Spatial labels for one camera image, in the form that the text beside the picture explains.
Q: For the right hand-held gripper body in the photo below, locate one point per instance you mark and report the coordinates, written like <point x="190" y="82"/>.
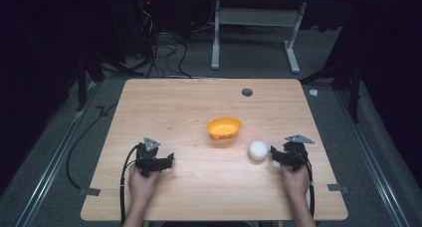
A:
<point x="293" y="152"/>

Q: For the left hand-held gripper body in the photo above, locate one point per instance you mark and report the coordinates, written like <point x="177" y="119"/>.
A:
<point x="148" y="158"/>

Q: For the white ball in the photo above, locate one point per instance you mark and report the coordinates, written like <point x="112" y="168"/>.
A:
<point x="258" y="150"/>

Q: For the orange plastic bowl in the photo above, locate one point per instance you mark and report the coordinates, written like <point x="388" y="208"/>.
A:
<point x="224" y="128"/>

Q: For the person's left hand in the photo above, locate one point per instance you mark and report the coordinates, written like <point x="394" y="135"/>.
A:
<point x="141" y="186"/>

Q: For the person's right hand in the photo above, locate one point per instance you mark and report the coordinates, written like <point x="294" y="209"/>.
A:
<point x="295" y="182"/>

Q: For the grey tape strip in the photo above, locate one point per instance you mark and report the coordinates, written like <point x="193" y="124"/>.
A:
<point x="338" y="188"/>

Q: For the crumpled white paper scrap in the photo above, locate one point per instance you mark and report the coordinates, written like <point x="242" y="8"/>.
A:
<point x="313" y="92"/>

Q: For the grey table grommet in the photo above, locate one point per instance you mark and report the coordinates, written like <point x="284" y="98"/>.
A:
<point x="247" y="92"/>

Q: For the black tripod stand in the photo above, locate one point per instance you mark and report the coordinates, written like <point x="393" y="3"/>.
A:
<point x="87" y="71"/>
<point x="348" y="77"/>

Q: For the metal floor rail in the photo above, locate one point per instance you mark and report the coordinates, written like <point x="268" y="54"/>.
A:
<point x="371" y="154"/>
<point x="49" y="167"/>

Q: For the white metal desk frame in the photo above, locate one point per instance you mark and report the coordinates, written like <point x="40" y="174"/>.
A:
<point x="255" y="31"/>

